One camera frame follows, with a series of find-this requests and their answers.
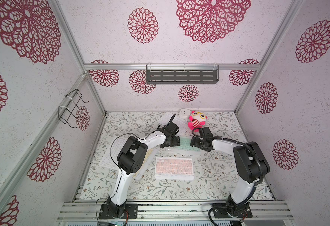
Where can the black wire wall rack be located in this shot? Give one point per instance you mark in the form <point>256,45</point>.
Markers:
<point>75,113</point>

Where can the green keyboard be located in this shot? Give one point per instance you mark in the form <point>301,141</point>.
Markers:
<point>185,145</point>

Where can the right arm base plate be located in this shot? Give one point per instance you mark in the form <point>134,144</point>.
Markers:
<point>222,210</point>

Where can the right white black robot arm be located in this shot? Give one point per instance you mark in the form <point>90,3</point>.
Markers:
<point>251,164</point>

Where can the yellow keyboard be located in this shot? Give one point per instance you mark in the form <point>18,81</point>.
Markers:
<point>151,153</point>

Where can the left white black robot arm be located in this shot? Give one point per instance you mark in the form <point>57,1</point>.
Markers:
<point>131,158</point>

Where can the pink owl plush toy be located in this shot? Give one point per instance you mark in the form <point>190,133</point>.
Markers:
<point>197,120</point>

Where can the white keyboard back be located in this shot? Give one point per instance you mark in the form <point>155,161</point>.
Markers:
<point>182,124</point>

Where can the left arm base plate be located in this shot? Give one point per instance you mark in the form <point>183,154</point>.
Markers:
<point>112,211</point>

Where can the grey wall shelf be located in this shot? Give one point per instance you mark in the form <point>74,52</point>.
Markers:
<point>181,77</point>

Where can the pink keyboard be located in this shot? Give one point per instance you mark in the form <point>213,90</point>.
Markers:
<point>173,168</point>

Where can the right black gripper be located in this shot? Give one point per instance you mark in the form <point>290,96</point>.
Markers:
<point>197,142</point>

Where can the white round gadget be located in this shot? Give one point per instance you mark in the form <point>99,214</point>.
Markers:
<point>184,113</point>

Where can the white keyboard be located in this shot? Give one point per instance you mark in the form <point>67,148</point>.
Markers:
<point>109,159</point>
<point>182,124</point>

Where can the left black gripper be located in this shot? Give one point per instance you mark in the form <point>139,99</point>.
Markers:
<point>177,141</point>

